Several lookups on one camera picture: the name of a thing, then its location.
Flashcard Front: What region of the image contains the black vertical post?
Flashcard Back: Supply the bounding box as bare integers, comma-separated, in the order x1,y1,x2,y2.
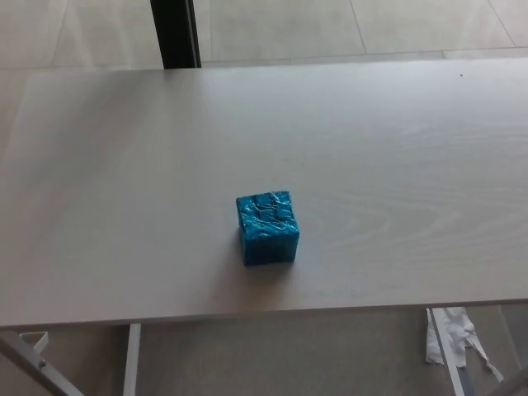
149,0,202,70

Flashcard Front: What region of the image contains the white slanted table leg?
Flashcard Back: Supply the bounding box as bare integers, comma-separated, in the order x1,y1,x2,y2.
427,307,475,396

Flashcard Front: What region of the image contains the white crumpled cloth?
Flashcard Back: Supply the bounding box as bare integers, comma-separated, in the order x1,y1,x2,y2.
424,307,505,381

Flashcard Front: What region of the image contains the blue cube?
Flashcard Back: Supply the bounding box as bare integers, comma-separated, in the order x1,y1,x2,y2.
235,190,301,268

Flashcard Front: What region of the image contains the white metal table leg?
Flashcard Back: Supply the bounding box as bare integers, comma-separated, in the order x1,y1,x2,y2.
121,323,142,396

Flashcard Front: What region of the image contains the white diagonal table brace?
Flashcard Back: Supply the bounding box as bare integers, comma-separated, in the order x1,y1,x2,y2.
0,330,87,396

